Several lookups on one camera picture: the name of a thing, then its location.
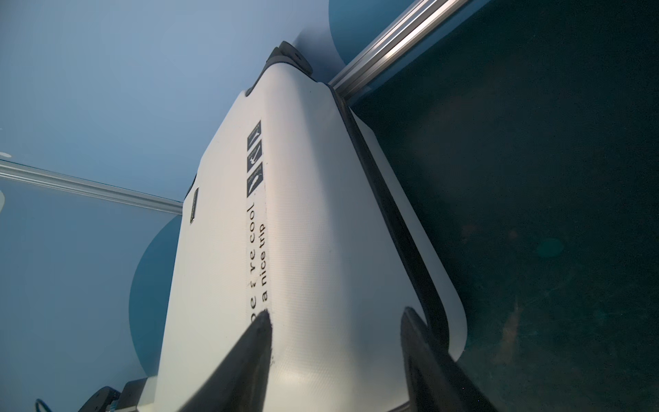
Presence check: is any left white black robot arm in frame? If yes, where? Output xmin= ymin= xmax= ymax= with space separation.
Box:
xmin=79 ymin=376 xmax=157 ymax=412

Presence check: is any white hard-shell suitcase black lining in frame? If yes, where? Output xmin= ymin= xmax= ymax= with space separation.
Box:
xmin=154 ymin=42 xmax=468 ymax=411

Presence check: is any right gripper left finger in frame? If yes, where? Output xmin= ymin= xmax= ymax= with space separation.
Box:
xmin=181 ymin=310 xmax=272 ymax=411

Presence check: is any left aluminium frame post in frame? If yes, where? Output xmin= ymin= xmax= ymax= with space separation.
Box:
xmin=1 ymin=160 xmax=183 ymax=215

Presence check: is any aluminium frame rear crossbar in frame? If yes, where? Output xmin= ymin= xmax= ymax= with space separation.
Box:
xmin=329 ymin=0 xmax=470 ymax=100

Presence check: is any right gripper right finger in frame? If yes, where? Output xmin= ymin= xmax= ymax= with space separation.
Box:
xmin=401 ymin=307 xmax=496 ymax=411

